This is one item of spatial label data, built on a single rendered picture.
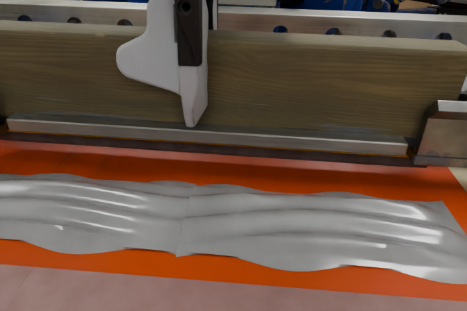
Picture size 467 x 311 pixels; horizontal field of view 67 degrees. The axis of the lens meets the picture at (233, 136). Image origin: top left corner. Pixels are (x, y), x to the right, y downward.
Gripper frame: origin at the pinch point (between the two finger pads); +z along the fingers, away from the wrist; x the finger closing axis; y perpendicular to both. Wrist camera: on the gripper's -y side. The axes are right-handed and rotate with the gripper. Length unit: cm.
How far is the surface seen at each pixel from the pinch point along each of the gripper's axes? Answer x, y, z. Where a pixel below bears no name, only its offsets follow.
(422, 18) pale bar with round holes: -22.5, -24.2, -3.1
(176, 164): 1.2, 2.3, 5.4
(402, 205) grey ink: 5.7, -14.2, 4.7
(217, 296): 13.3, -2.5, 5.3
